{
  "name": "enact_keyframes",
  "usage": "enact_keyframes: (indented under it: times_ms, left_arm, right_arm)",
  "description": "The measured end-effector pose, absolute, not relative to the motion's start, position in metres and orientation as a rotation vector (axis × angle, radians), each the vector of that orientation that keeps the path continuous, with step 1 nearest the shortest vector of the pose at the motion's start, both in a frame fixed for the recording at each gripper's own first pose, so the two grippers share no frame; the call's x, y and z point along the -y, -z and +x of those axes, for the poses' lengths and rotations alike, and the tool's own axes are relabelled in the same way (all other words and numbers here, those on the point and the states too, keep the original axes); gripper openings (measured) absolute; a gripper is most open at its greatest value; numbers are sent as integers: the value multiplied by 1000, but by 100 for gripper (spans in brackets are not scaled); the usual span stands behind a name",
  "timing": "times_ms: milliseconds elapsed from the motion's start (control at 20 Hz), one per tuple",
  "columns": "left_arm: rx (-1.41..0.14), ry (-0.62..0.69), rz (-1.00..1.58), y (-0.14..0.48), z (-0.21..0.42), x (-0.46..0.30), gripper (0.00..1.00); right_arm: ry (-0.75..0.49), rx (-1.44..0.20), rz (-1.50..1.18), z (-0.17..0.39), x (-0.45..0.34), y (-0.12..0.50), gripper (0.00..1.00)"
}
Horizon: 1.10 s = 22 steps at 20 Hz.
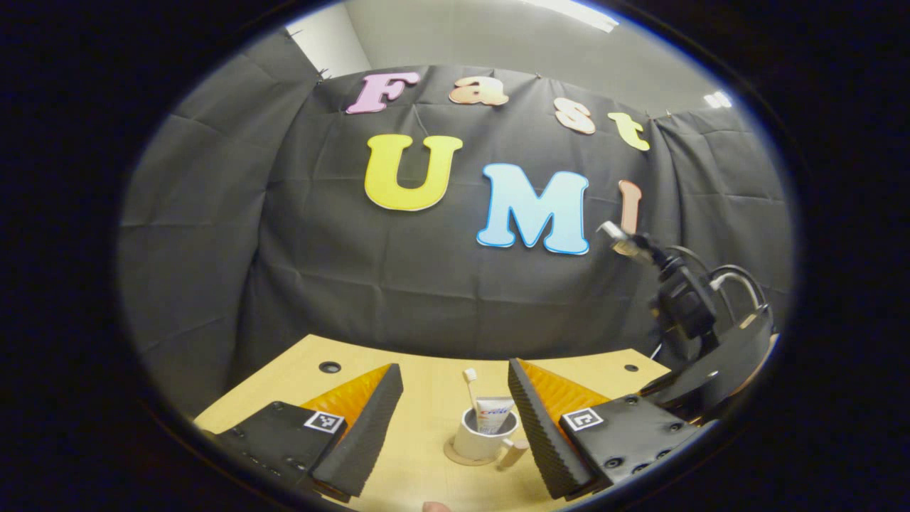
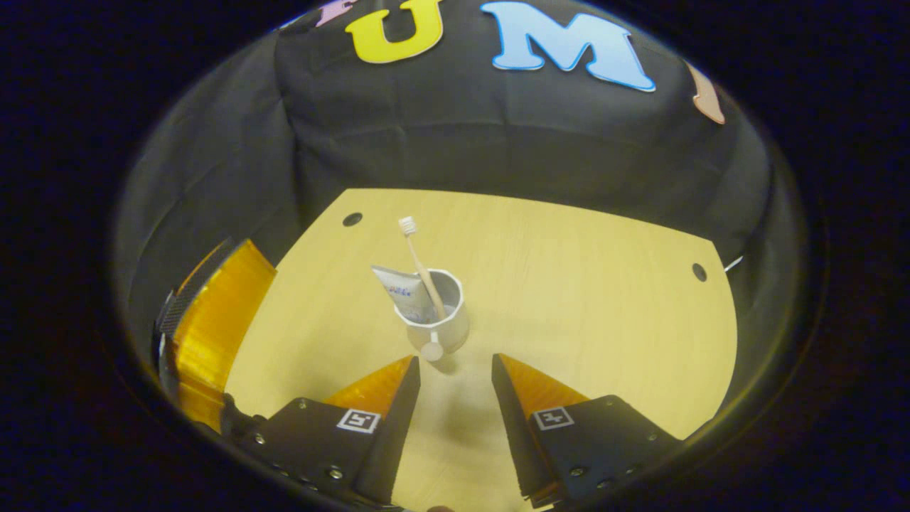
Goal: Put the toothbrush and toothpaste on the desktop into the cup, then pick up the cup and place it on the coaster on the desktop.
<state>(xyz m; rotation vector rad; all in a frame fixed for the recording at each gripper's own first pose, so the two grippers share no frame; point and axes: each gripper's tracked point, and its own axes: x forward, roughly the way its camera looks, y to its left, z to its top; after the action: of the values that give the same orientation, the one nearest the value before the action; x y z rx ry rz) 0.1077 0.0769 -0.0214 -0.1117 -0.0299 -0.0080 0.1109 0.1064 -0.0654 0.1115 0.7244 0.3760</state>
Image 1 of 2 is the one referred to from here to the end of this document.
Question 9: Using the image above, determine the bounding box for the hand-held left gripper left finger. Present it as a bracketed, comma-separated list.
[196, 363, 405, 502]

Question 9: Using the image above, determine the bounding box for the white cup with wooden handle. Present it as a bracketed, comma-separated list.
[453, 405, 530, 471]

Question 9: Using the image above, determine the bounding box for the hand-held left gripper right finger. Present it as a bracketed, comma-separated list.
[507, 358, 715, 501]

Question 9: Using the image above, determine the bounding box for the black cable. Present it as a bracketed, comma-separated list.
[668, 245, 774, 317]

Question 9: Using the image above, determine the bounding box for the white toothpaste tube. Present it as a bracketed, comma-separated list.
[475, 396, 516, 436]

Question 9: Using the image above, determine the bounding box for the light wooden desktop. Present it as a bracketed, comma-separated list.
[193, 334, 673, 512]

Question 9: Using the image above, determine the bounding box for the black backdrop cloth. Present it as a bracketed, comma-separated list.
[117, 28, 796, 420]

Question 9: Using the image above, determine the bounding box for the long ceiling light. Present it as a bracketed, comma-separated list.
[519, 0, 619, 34]

